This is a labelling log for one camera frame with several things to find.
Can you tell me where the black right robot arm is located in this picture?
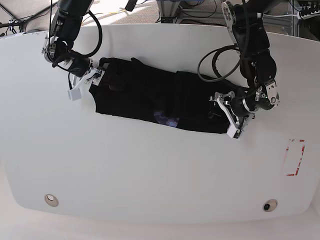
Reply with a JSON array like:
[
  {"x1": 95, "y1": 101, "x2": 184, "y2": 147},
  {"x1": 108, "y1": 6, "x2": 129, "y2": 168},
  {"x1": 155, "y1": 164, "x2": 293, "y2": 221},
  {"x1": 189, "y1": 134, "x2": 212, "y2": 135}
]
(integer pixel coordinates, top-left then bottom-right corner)
[{"x1": 43, "y1": 0, "x2": 254, "y2": 134}]

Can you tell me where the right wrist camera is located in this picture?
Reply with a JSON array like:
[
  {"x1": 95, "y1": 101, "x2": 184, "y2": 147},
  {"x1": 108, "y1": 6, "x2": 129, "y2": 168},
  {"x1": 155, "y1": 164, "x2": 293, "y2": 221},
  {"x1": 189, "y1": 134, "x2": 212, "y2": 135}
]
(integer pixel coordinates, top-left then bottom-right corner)
[{"x1": 67, "y1": 88, "x2": 82, "y2": 101}]

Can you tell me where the table grommet hole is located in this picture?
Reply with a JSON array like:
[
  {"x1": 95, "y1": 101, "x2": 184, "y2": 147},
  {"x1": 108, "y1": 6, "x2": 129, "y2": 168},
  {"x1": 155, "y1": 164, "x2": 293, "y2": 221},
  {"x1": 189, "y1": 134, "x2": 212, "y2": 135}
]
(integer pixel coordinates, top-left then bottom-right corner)
[
  {"x1": 262, "y1": 199, "x2": 278, "y2": 213},
  {"x1": 44, "y1": 194, "x2": 59, "y2": 207}
]

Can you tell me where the right table grommet hole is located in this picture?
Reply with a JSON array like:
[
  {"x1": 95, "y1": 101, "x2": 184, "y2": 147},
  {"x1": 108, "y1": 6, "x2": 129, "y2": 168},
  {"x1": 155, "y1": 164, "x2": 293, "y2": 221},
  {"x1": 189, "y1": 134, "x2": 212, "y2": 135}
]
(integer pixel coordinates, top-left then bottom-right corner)
[{"x1": 262, "y1": 199, "x2": 278, "y2": 213}]

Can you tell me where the left table grommet hole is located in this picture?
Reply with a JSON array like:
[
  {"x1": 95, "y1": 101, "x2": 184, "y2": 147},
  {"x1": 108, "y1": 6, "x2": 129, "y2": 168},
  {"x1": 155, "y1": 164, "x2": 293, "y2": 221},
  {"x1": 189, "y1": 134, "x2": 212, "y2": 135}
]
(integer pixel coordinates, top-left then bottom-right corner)
[{"x1": 44, "y1": 194, "x2": 59, "y2": 207}]

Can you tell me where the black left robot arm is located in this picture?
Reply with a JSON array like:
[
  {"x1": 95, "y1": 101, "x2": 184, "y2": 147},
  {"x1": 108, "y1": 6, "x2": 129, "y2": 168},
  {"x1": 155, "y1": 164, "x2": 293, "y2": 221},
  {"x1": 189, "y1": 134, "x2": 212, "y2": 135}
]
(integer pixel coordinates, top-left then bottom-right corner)
[{"x1": 196, "y1": 0, "x2": 279, "y2": 134}]

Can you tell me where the black printed T-shirt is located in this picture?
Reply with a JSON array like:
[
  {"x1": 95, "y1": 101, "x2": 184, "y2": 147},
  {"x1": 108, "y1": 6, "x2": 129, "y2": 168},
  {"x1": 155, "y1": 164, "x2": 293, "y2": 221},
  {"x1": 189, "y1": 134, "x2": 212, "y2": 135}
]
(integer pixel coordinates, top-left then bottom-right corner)
[{"x1": 89, "y1": 57, "x2": 244, "y2": 134}]

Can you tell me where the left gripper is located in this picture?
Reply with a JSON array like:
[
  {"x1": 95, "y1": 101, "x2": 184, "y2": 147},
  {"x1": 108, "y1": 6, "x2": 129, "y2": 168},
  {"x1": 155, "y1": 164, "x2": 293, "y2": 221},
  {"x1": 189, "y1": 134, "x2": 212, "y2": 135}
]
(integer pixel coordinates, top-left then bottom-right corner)
[{"x1": 209, "y1": 79, "x2": 280, "y2": 129}]

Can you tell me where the red tape rectangle marking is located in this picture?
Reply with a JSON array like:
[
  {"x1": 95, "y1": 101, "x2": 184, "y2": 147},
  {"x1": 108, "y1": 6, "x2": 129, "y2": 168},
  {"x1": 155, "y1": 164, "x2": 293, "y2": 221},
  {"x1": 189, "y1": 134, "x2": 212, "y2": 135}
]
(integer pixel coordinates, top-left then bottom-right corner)
[{"x1": 283, "y1": 139, "x2": 306, "y2": 177}]

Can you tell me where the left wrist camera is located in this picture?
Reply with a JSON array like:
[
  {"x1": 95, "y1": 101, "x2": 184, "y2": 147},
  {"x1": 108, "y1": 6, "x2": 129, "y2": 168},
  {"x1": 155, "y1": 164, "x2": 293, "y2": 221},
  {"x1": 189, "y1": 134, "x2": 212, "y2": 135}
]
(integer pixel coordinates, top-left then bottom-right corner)
[{"x1": 226, "y1": 125, "x2": 243, "y2": 140}]

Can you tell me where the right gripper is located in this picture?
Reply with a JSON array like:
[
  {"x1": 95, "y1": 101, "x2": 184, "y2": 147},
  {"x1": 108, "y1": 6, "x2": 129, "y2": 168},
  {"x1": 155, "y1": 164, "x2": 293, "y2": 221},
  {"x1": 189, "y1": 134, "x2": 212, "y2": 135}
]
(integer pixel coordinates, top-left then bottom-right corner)
[{"x1": 41, "y1": 32, "x2": 110, "y2": 90}]

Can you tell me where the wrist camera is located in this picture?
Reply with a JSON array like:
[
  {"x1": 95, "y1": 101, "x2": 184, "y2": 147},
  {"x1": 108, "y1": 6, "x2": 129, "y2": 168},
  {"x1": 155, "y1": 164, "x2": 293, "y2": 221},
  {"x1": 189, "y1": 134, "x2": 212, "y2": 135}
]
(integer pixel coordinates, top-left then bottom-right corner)
[
  {"x1": 67, "y1": 88, "x2": 82, "y2": 101},
  {"x1": 226, "y1": 125, "x2": 243, "y2": 140}
]

